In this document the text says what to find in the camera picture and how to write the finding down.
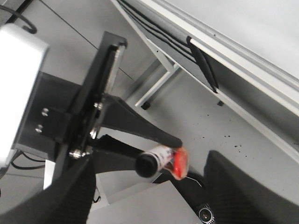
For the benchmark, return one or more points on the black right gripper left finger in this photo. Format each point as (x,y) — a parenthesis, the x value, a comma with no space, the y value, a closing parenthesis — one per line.
(66,201)

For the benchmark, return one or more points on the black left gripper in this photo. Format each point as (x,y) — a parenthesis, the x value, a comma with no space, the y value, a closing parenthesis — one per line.
(59,114)

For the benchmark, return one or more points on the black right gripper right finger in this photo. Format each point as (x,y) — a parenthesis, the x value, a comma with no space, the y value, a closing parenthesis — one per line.
(236,198)

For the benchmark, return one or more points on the white whiteboard marker pen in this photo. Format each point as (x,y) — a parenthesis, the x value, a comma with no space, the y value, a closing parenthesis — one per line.
(150,162)

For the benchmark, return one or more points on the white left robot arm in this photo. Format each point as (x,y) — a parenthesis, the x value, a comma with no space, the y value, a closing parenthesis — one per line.
(21,57)

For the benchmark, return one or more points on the large white whiteboard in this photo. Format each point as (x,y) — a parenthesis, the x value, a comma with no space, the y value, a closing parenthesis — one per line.
(258,39)

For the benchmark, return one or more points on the black camera lens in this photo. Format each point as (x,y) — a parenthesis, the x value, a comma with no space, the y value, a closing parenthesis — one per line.
(204,213)

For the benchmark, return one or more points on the white metal table frame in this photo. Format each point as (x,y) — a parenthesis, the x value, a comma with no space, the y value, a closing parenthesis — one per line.
(176,50)

